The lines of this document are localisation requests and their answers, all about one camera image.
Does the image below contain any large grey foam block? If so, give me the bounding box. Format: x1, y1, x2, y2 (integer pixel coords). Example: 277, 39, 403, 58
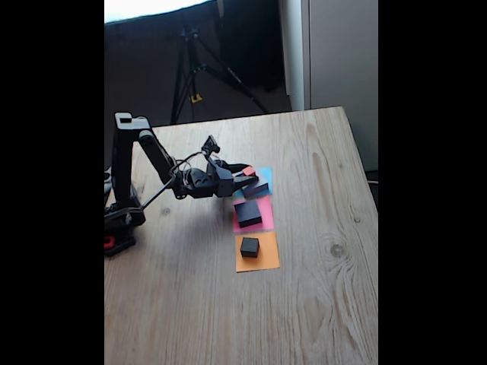
240, 175, 270, 200

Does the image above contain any medium dark foam block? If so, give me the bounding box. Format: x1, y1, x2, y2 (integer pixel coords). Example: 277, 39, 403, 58
233, 199, 264, 229

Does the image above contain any small black foam block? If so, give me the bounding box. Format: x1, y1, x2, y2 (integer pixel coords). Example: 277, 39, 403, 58
240, 236, 261, 259

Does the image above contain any blue paper sheet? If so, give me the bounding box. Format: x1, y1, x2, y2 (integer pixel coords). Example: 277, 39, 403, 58
232, 166, 274, 200

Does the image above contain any pink paper sheet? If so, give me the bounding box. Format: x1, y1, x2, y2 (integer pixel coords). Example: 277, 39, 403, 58
231, 195, 275, 233

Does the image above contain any orange paper sheet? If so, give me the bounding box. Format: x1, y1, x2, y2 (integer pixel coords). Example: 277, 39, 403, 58
235, 230, 281, 273

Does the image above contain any red and black table clamp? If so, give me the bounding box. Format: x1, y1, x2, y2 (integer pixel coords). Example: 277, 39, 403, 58
104, 232, 137, 258

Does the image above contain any black tripod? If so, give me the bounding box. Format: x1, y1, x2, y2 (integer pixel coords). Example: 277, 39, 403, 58
170, 22, 270, 125

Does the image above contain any white cabinet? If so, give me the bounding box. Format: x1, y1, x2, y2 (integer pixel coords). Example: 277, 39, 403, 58
279, 0, 379, 172

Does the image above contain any black cable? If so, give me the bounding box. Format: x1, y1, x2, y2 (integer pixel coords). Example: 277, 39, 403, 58
135, 151, 208, 220

